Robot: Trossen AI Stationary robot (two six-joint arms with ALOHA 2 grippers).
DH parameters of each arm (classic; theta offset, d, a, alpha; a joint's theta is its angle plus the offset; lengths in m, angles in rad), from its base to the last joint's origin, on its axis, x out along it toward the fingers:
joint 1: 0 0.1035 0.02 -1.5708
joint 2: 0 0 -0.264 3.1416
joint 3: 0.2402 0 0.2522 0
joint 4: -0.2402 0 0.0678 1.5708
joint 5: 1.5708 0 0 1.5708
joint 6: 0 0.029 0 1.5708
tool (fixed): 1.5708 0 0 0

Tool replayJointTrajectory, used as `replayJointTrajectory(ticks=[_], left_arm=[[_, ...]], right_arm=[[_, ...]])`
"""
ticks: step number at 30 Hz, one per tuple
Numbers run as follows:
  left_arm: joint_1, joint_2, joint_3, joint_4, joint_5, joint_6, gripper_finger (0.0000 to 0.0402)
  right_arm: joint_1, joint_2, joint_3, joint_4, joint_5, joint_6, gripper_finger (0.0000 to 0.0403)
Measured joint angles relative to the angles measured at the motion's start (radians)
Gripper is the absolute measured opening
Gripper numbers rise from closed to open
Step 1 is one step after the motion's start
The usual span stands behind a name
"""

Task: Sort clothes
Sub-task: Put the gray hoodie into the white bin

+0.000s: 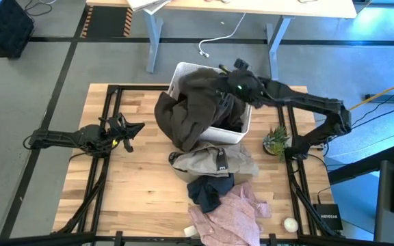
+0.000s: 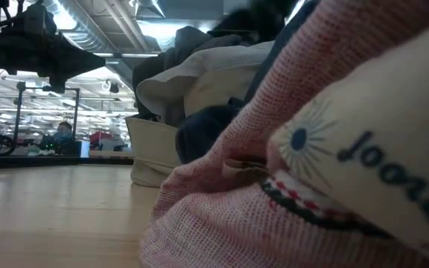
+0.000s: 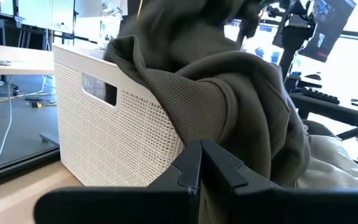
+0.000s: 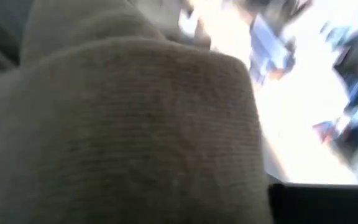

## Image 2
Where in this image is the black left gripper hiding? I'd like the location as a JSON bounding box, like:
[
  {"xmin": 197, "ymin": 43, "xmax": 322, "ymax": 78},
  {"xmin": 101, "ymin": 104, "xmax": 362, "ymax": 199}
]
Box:
[{"xmin": 0, "ymin": 6, "xmax": 107, "ymax": 95}]

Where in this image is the black fuzzy garment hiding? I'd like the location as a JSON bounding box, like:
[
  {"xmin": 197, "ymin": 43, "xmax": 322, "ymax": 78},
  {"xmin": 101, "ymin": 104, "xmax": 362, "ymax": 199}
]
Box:
[{"xmin": 209, "ymin": 0, "xmax": 302, "ymax": 42}]

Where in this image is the pile of clothes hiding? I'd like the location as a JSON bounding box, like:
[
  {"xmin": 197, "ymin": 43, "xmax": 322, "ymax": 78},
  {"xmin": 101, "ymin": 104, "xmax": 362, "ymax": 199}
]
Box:
[{"xmin": 174, "ymin": 0, "xmax": 322, "ymax": 165}]

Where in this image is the person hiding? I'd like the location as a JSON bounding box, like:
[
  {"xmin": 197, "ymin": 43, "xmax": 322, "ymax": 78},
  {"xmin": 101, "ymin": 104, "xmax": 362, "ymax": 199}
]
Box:
[{"xmin": 51, "ymin": 121, "xmax": 75, "ymax": 156}]

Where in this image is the dark green garment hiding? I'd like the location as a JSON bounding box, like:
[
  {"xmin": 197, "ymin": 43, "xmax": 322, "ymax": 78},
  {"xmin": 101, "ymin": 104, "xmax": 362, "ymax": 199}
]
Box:
[{"xmin": 131, "ymin": 25, "xmax": 246, "ymax": 121}]

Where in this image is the white plastic bin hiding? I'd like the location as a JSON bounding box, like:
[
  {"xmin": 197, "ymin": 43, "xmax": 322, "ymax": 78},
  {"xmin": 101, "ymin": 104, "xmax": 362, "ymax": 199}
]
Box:
[{"xmin": 124, "ymin": 115, "xmax": 182, "ymax": 188}]

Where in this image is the white mesh garment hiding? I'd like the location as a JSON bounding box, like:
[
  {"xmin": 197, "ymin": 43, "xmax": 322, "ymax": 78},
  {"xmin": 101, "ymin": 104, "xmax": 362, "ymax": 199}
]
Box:
[{"xmin": 136, "ymin": 40, "xmax": 276, "ymax": 128}]

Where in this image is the pink knit garment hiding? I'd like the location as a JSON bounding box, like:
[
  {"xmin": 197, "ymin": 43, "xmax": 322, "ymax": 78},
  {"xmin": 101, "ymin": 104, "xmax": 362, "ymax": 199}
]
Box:
[{"xmin": 139, "ymin": 0, "xmax": 429, "ymax": 268}]

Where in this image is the black background rig frame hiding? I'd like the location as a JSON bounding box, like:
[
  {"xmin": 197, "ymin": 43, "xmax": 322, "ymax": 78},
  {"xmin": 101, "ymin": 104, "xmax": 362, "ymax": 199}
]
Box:
[{"xmin": 12, "ymin": 80, "xmax": 82, "ymax": 150}]

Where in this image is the black aluminium table frame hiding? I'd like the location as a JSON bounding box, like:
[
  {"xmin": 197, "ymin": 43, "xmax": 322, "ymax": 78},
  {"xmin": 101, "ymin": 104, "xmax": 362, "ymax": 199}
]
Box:
[{"xmin": 0, "ymin": 155, "xmax": 135, "ymax": 167}]

